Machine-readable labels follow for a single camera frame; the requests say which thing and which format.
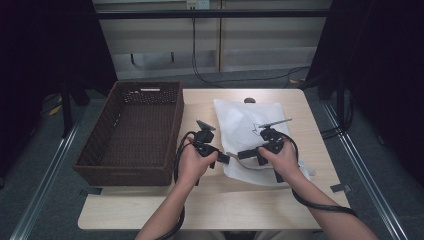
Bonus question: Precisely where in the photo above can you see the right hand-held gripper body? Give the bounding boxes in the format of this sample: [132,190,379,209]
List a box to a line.
[253,117,294,184]

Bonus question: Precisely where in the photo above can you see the white mesh laundry bag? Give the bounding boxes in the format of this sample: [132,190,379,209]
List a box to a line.
[213,98,316,187]

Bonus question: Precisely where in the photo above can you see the person's left hand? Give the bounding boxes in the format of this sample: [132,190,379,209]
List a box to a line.
[177,136,219,186]

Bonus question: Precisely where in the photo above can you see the white wall socket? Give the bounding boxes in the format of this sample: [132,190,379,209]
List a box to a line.
[185,0,211,10]

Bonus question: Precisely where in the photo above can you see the black floor cables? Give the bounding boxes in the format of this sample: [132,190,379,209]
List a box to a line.
[321,96,354,139]

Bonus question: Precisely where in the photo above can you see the dark floor tape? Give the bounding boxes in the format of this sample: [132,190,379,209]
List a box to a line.
[78,187,104,197]

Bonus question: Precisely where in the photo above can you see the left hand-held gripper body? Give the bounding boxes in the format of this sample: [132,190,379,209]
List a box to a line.
[193,119,221,161]

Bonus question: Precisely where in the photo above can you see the black metal stand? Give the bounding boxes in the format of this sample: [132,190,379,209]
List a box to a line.
[59,76,73,138]
[335,74,346,129]

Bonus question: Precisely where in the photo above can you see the person's right hand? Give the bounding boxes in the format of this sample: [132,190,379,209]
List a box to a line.
[258,143,301,184]

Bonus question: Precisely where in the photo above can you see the black hanging power cable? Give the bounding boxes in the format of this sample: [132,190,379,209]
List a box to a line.
[191,8,312,88]

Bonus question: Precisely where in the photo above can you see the yellow floor tape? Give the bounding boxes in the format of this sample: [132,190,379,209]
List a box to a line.
[48,96,64,117]

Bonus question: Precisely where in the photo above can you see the dark curtain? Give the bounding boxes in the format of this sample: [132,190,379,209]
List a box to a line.
[0,0,118,188]
[299,0,424,188]

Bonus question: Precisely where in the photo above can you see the brown wicker basket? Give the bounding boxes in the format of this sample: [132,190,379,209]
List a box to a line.
[73,80,185,187]

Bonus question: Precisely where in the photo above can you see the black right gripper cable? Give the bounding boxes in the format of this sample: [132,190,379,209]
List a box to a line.
[281,132,358,218]

